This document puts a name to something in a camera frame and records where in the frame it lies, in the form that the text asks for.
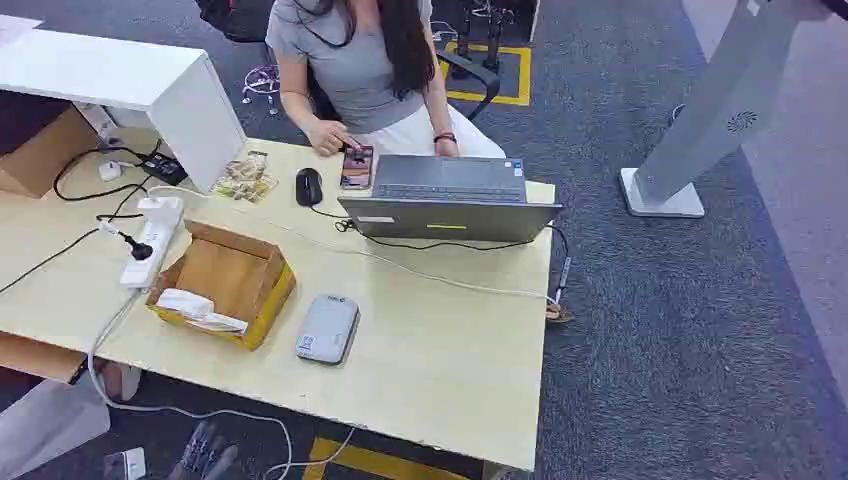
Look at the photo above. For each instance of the smartphone with colourful screen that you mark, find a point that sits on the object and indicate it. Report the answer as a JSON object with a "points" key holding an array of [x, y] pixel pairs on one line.
{"points": [[357, 168]]}

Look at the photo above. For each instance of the clear snack packet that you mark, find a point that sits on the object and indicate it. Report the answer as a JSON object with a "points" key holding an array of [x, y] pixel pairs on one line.
{"points": [[245, 179]]}

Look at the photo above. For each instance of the person's left hand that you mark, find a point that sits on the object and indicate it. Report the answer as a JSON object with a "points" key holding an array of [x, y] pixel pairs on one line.
{"points": [[446, 148]]}

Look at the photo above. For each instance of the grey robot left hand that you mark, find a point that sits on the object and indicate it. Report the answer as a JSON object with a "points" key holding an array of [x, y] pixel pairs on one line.
{"points": [[202, 457]]}

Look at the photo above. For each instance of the brown board under desk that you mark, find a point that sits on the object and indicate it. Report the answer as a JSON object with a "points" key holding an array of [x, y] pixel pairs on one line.
{"points": [[36, 358]]}

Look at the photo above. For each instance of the grey card reader device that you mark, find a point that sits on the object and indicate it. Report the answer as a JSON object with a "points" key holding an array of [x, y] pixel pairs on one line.
{"points": [[327, 329]]}

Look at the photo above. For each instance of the grey laptop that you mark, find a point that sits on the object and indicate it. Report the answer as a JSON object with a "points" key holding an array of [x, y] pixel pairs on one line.
{"points": [[450, 199]]}

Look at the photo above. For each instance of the wooden card box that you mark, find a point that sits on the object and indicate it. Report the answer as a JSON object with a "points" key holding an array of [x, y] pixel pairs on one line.
{"points": [[228, 275]]}

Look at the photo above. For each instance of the black wristband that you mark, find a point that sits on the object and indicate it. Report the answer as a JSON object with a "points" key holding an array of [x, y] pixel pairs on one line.
{"points": [[445, 138]]}

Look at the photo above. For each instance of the white power strip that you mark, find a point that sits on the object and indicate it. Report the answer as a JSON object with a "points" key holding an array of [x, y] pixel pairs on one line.
{"points": [[154, 242]]}

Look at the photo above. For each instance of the black tripod stand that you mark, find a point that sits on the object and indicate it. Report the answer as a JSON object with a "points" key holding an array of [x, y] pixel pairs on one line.
{"points": [[493, 33]]}

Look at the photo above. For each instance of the person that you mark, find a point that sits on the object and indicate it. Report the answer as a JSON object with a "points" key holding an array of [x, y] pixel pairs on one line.
{"points": [[351, 73]]}

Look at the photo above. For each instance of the brown cardboard box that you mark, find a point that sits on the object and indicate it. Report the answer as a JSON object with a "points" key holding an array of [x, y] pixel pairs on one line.
{"points": [[46, 156]]}

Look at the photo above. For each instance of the black computer mouse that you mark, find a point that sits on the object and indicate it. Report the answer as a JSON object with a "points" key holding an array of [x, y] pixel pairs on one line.
{"points": [[309, 187]]}

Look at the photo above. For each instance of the white kiosk stand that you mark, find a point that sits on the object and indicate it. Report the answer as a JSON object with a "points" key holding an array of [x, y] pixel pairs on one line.
{"points": [[715, 112]]}

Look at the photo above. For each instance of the white paper sheet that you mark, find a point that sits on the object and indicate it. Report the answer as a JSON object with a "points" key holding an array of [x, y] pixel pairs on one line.
{"points": [[14, 28]]}

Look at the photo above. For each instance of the white desk shelf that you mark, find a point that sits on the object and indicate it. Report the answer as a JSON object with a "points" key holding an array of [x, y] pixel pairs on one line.
{"points": [[132, 79]]}

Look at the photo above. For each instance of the black power adapter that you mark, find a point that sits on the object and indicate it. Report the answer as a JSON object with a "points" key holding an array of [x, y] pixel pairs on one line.
{"points": [[164, 169]]}

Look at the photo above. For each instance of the small white charger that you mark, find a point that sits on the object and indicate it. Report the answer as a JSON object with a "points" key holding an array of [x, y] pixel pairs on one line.
{"points": [[109, 171]]}

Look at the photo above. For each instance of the person's right hand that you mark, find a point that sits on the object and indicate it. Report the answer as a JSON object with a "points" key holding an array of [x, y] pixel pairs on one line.
{"points": [[326, 138]]}

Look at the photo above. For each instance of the pale grey cabinet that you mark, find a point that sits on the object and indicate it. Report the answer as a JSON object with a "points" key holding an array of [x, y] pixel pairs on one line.
{"points": [[46, 430]]}

